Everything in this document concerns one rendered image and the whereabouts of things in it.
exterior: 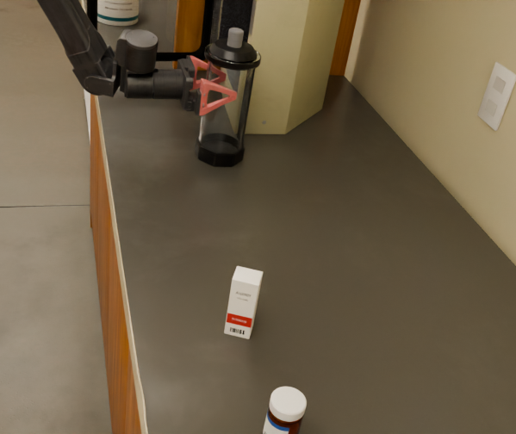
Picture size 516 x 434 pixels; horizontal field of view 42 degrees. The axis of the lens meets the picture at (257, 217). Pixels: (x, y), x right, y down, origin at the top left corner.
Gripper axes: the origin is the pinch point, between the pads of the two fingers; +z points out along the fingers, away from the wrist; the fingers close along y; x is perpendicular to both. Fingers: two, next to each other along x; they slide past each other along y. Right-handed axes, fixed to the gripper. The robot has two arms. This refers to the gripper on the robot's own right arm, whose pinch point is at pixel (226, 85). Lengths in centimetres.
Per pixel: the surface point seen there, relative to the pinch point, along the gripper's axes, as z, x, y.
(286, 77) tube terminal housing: 15.9, 2.2, 10.3
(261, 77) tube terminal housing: 10.2, 2.2, 10.3
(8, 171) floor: -53, 109, 155
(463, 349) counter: 25, 16, -59
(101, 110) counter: -22.5, 15.8, 21.3
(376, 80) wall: 50, 12, 34
